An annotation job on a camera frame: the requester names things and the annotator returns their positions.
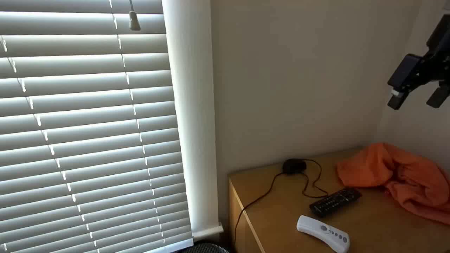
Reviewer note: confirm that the orange cloth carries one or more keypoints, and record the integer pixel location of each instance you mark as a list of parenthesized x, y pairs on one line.
[(403, 181)]

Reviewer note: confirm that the light wooden desk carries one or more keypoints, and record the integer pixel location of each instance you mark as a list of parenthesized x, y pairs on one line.
[(282, 220)]

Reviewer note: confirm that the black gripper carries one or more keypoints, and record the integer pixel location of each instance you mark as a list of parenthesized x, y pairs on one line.
[(438, 51)]

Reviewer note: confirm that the black round plug adapter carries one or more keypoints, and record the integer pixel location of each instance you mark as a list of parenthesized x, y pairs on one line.
[(295, 167)]

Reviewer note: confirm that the black waste bin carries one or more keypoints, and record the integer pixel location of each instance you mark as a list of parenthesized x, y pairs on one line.
[(205, 248)]

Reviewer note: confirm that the white window frame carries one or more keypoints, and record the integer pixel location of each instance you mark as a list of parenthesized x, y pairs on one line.
[(195, 118)]

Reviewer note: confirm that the white remote control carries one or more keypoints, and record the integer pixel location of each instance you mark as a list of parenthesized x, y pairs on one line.
[(324, 233)]

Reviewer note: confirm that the white window blinds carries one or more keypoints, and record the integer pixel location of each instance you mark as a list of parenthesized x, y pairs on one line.
[(85, 132)]

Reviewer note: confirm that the black remote control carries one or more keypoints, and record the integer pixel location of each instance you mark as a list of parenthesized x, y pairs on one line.
[(335, 202)]

